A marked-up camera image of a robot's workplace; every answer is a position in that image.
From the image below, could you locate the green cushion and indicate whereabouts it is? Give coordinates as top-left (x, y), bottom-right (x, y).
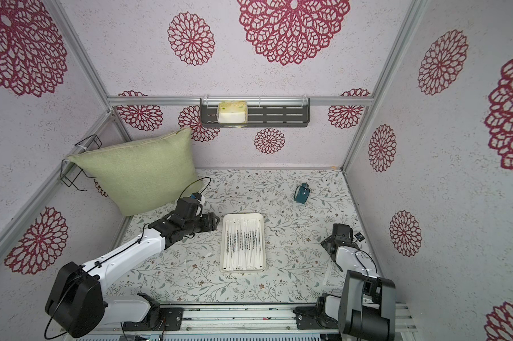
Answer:
top-left (68, 128), bottom-right (202, 217)

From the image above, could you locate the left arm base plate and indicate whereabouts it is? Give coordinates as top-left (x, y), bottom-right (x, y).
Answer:
top-left (122, 308), bottom-right (184, 331)

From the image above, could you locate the straw diagonal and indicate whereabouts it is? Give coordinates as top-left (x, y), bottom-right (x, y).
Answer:
top-left (250, 220), bottom-right (258, 269)

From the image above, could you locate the yellow white sponge box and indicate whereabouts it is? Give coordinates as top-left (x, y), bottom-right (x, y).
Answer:
top-left (217, 101), bottom-right (249, 124)

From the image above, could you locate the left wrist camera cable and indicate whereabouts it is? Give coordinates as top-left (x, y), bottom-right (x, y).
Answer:
top-left (178, 176), bottom-right (212, 201)

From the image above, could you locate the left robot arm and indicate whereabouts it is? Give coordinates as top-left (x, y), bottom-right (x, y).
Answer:
top-left (45, 193), bottom-right (220, 338)

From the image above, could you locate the dark wall shelf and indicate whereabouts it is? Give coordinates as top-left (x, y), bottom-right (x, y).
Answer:
top-left (200, 97), bottom-right (311, 128)

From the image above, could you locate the wrapped straw right bundle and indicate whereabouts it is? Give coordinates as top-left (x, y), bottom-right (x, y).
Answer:
top-left (256, 220), bottom-right (262, 269)

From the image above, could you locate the white storage tray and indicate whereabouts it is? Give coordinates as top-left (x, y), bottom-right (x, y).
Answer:
top-left (220, 213), bottom-right (267, 274)

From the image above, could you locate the black wire wall rack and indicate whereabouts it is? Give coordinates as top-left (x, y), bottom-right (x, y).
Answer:
top-left (58, 134), bottom-right (102, 192)

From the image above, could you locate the teal alarm clock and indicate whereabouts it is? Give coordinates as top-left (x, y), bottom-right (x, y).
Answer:
top-left (293, 183), bottom-right (311, 204)

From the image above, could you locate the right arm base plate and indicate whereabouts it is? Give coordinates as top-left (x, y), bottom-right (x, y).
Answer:
top-left (293, 306), bottom-right (338, 330)

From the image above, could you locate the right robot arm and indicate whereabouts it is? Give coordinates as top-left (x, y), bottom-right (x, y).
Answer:
top-left (315, 223), bottom-right (396, 340)

